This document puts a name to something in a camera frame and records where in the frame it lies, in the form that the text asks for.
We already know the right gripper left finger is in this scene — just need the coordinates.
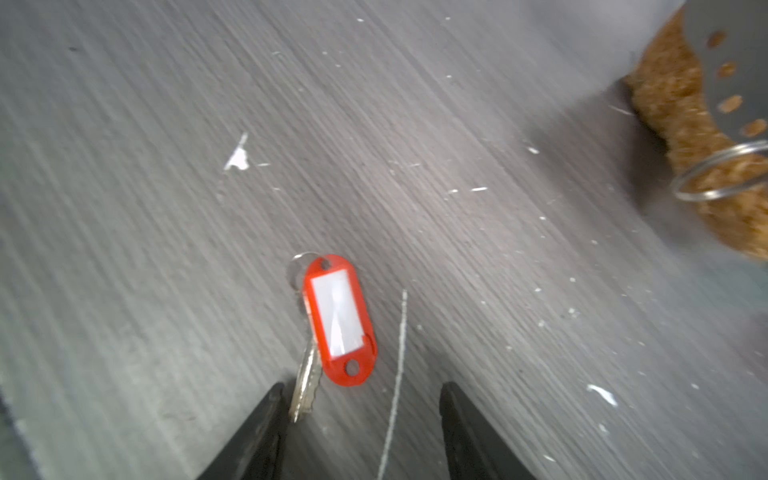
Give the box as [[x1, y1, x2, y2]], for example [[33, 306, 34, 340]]
[[198, 382, 289, 480]]

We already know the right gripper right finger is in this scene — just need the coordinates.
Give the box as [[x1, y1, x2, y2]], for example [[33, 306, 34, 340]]
[[439, 382, 536, 480]]

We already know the red key tag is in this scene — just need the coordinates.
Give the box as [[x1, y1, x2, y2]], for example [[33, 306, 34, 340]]
[[287, 252, 378, 423]]

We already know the brown teddy bear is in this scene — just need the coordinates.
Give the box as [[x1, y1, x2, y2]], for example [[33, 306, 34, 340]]
[[624, 7, 767, 261]]

